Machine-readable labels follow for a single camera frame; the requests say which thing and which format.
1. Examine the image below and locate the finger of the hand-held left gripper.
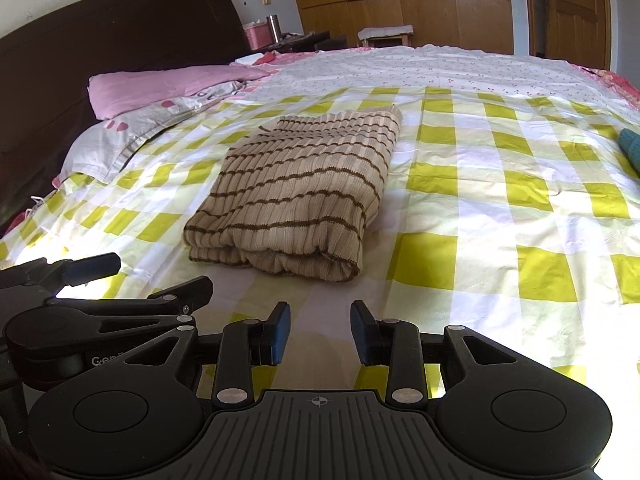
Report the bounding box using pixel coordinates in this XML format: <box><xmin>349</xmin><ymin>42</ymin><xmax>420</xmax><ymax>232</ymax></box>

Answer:
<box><xmin>0</xmin><ymin>252</ymin><xmax>122</xmax><ymax>292</ymax></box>
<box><xmin>45</xmin><ymin>276</ymin><xmax>214</xmax><ymax>334</ymax></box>

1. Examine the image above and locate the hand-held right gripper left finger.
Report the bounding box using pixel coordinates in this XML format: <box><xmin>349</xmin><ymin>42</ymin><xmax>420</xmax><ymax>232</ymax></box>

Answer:
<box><xmin>145</xmin><ymin>301</ymin><xmax>292</xmax><ymax>408</ymax></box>

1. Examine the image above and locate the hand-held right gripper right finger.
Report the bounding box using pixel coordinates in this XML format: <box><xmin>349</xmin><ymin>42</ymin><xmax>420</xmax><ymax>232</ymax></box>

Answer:
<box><xmin>350</xmin><ymin>300</ymin><xmax>522</xmax><ymax>406</ymax></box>

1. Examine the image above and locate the beige brown striped sweater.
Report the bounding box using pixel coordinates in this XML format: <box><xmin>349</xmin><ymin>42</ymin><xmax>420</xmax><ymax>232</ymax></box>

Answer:
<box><xmin>182</xmin><ymin>102</ymin><xmax>403</xmax><ymax>283</ymax></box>

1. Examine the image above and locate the grey white printed pillow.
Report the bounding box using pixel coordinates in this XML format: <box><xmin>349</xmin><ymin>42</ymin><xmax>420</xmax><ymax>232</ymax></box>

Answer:
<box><xmin>52</xmin><ymin>80</ymin><xmax>251</xmax><ymax>186</ymax></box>

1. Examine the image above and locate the pink pillow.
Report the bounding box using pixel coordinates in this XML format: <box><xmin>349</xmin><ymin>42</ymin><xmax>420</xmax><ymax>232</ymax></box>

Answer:
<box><xmin>87</xmin><ymin>65</ymin><xmax>271</xmax><ymax>121</ymax></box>

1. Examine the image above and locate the yellow white checked bed sheet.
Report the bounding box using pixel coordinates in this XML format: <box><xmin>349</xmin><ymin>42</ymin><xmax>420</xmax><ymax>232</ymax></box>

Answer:
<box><xmin>0</xmin><ymin>45</ymin><xmax>640</xmax><ymax>396</ymax></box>

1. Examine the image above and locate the dark wooden headboard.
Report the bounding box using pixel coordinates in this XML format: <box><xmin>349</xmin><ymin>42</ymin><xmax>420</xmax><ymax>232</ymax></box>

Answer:
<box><xmin>0</xmin><ymin>0</ymin><xmax>253</xmax><ymax>238</ymax></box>

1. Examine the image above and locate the pink box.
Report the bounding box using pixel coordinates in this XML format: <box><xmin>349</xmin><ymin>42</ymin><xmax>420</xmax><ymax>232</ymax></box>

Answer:
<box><xmin>243</xmin><ymin>21</ymin><xmax>273</xmax><ymax>51</ymax></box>

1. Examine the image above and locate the dark nightstand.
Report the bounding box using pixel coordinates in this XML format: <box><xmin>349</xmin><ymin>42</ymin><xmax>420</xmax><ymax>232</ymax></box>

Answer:
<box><xmin>280</xmin><ymin>31</ymin><xmax>348</xmax><ymax>54</ymax></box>

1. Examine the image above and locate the stool with white cloth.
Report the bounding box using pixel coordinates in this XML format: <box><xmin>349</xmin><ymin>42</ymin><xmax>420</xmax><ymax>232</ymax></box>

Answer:
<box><xmin>357</xmin><ymin>24</ymin><xmax>415</xmax><ymax>49</ymax></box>

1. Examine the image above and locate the folded blue knitted cloth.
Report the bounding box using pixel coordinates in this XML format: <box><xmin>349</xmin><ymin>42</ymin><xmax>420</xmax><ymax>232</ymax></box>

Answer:
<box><xmin>617</xmin><ymin>129</ymin><xmax>640</xmax><ymax>175</ymax></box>

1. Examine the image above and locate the wooden wardrobe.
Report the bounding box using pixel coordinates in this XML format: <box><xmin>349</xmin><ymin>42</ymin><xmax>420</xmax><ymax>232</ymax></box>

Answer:
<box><xmin>285</xmin><ymin>0</ymin><xmax>516</xmax><ymax>56</ymax></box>

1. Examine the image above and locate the pink floral bed cover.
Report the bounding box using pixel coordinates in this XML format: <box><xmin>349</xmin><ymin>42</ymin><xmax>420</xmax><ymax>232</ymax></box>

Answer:
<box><xmin>232</xmin><ymin>45</ymin><xmax>640</xmax><ymax>108</ymax></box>

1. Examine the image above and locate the wooden door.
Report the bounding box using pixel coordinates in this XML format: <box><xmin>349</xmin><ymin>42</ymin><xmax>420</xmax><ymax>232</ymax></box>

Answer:
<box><xmin>522</xmin><ymin>0</ymin><xmax>613</xmax><ymax>71</ymax></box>

